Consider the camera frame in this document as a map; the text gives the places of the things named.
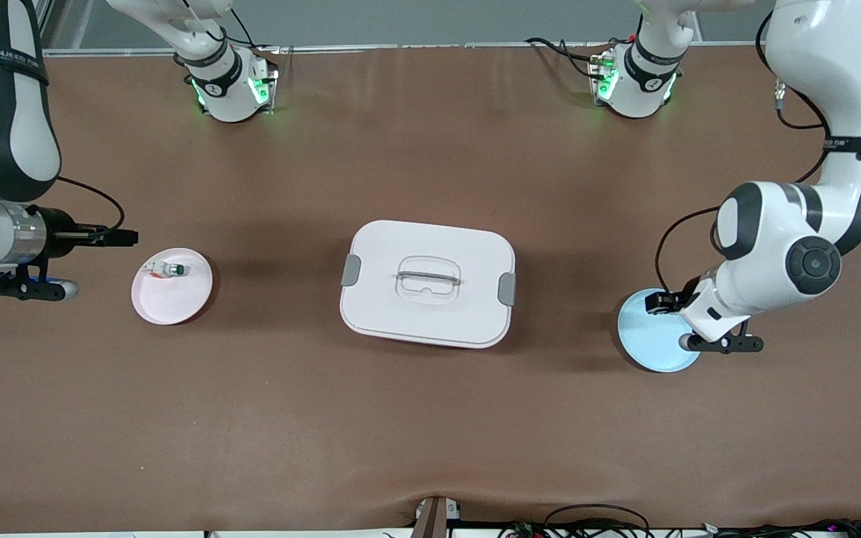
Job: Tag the small white green-capped bottle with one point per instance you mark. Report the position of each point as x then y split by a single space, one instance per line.
169 269

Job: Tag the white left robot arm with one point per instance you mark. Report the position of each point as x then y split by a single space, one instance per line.
826 75

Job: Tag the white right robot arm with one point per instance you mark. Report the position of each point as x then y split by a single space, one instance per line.
34 149

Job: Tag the light blue round plate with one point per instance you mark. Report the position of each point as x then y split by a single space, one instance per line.
651 344

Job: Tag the brown camera mount bracket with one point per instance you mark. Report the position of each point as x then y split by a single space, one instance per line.
434 519

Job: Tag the grey box latch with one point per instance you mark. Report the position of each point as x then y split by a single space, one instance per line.
507 290
350 270

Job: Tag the pink round plate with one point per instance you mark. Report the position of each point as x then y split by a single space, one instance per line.
173 299

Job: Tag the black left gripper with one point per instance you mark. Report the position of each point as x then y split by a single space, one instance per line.
683 296

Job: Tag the white lidded storage box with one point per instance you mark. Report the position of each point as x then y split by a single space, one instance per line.
430 321

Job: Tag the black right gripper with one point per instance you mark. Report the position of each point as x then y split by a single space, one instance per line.
61 223

